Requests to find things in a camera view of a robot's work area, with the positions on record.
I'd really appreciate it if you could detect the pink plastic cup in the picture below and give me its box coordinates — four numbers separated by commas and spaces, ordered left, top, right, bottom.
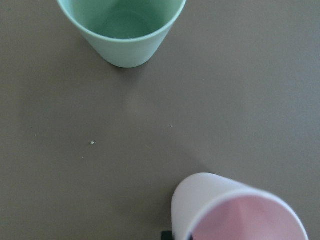
171, 172, 309, 240

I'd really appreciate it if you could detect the green plastic cup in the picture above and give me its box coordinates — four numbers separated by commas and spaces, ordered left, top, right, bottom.
57, 0, 186, 68

